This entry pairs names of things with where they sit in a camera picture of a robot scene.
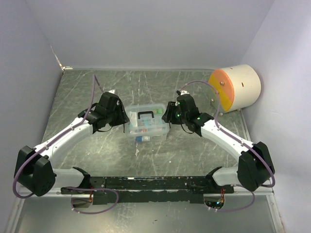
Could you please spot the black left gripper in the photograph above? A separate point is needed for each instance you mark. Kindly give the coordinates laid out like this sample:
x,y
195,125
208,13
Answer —
x,y
124,117

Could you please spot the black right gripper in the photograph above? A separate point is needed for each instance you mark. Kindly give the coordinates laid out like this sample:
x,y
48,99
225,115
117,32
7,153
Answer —
x,y
168,116

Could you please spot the green white medicine box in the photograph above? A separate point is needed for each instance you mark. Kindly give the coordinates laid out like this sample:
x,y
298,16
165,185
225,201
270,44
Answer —
x,y
159,111

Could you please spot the white teal swab packet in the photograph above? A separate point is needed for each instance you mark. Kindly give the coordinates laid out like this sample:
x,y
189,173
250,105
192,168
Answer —
x,y
133,116

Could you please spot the clear box lid black handle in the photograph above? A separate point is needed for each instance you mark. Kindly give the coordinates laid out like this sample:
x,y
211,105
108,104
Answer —
x,y
145,109

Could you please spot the clear plastic medicine box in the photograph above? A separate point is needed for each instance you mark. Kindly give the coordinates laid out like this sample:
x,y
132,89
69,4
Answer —
x,y
154,127

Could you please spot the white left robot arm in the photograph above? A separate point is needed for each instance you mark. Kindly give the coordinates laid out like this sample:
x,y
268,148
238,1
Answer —
x,y
35,167

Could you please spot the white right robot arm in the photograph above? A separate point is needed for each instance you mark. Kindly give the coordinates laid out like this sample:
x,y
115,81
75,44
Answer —
x,y
254,167

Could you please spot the cream cylinder orange face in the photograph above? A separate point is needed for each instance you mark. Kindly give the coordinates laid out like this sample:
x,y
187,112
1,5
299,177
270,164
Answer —
x,y
238,87

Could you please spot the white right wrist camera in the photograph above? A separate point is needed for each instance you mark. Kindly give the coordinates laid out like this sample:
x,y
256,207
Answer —
x,y
182,92

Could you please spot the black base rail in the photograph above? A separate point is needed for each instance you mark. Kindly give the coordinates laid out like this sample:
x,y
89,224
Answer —
x,y
161,189

